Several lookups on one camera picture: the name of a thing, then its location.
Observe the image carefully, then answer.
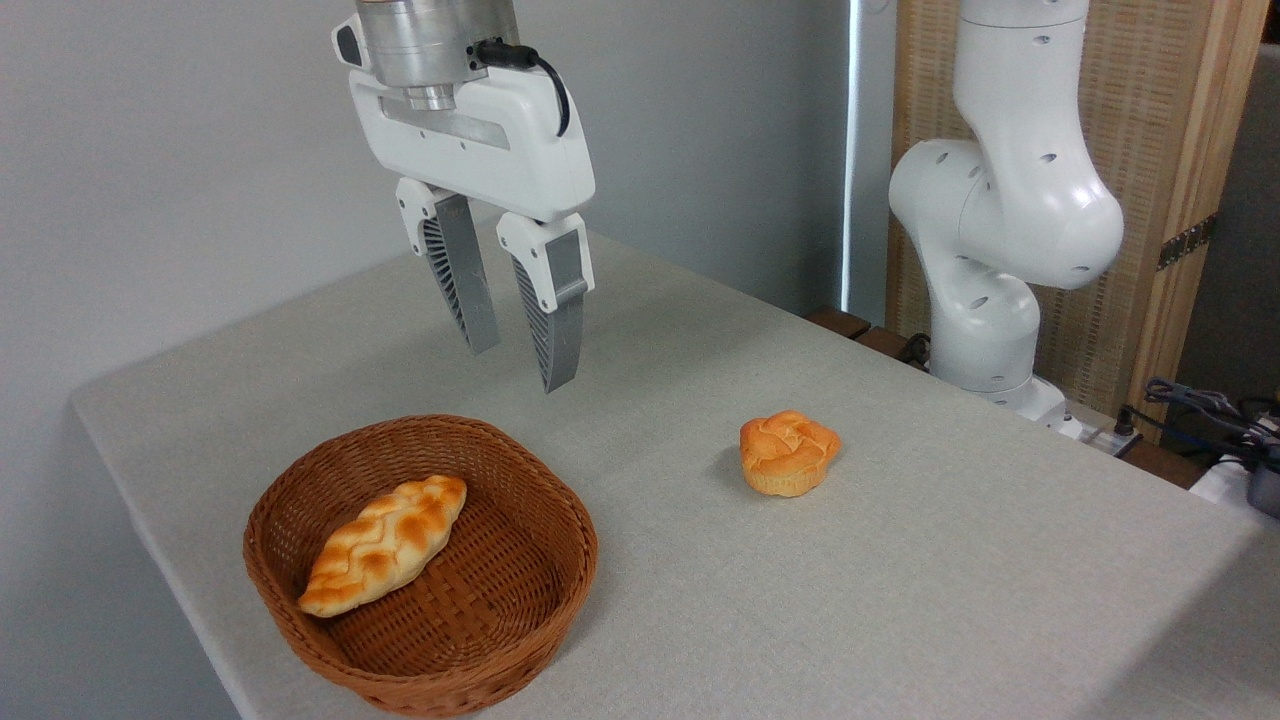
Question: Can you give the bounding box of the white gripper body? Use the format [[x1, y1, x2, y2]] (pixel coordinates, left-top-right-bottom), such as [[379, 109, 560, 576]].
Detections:
[[333, 12, 596, 223]]

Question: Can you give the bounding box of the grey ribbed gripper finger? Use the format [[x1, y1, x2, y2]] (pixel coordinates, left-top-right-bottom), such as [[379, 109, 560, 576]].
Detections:
[[396, 178, 501, 356], [496, 212, 596, 394]]

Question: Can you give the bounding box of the round orange bread bun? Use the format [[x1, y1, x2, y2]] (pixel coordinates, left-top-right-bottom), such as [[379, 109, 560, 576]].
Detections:
[[739, 410, 843, 498]]

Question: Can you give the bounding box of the braided golden bread loaf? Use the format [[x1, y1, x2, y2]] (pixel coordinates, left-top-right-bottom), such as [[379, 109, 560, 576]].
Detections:
[[298, 475, 468, 618]]

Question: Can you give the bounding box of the brown wicker basket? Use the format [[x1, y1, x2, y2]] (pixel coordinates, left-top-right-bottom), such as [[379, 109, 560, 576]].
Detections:
[[243, 415, 599, 718]]

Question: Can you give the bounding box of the beige linen tablecloth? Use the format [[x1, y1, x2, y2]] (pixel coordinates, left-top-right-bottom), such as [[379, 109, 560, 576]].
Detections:
[[70, 222, 1280, 720]]

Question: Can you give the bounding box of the dark metal screen hinge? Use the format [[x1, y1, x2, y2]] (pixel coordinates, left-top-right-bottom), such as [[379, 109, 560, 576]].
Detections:
[[1157, 213, 1219, 271]]

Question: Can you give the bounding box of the small grey box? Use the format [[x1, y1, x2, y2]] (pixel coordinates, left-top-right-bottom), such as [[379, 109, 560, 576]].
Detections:
[[1247, 460, 1280, 519]]

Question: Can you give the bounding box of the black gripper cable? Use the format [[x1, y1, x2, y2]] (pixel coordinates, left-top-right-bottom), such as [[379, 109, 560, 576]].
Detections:
[[473, 38, 572, 138]]

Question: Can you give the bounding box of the tangled dark cable bundle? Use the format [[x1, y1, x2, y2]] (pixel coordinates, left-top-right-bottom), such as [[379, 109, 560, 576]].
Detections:
[[1125, 377, 1280, 471]]

